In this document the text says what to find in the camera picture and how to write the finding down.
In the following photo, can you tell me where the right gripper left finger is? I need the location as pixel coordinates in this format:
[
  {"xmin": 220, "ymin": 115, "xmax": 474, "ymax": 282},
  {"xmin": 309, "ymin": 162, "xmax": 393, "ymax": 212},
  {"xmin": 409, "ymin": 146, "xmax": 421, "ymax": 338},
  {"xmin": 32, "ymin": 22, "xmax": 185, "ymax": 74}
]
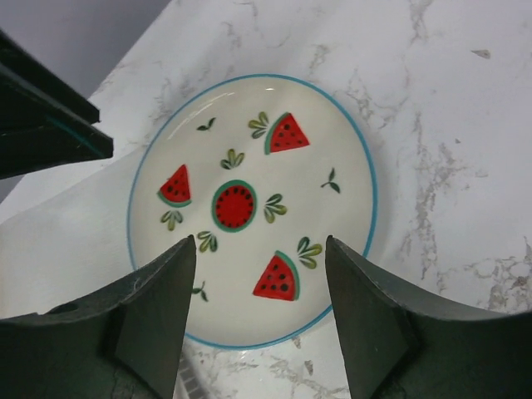
[{"xmin": 1, "ymin": 236, "xmax": 196, "ymax": 398}]

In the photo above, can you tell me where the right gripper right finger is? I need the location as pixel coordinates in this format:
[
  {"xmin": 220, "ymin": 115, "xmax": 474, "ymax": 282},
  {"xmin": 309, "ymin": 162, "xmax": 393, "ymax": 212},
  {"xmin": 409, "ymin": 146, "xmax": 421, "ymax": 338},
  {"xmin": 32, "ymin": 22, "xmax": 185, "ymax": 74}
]
[{"xmin": 325, "ymin": 237, "xmax": 531, "ymax": 398}]

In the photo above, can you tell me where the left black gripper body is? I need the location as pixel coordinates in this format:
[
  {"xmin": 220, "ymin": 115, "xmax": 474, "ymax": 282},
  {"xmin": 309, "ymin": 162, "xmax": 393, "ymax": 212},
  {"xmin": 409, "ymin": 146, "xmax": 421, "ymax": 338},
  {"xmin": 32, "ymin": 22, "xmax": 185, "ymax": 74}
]
[{"xmin": 1, "ymin": 32, "xmax": 113, "ymax": 179}]

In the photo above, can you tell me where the white watermelon pattern plate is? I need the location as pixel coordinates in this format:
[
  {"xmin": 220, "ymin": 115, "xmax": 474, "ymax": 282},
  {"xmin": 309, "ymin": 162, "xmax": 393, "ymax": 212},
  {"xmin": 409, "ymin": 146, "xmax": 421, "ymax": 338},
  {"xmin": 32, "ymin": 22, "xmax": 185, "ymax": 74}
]
[{"xmin": 126, "ymin": 74, "xmax": 378, "ymax": 350}]

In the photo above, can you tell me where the clear plastic bag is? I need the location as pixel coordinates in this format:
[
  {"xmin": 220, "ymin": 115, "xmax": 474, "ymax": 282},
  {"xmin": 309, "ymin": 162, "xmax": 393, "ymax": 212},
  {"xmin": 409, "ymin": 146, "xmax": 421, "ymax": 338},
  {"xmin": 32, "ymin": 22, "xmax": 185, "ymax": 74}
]
[{"xmin": 176, "ymin": 337, "xmax": 216, "ymax": 398}]

